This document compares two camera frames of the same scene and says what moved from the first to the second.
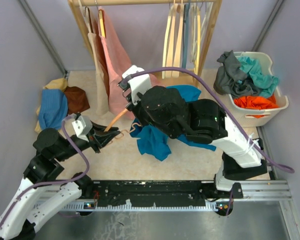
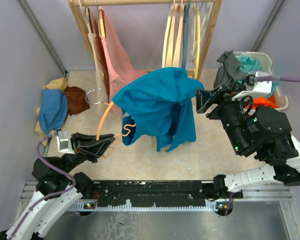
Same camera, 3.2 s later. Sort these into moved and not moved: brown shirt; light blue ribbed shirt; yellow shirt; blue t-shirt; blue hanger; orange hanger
Moved: blue t-shirt; orange hanger
Not moved: blue hanger; light blue ribbed shirt; yellow shirt; brown shirt
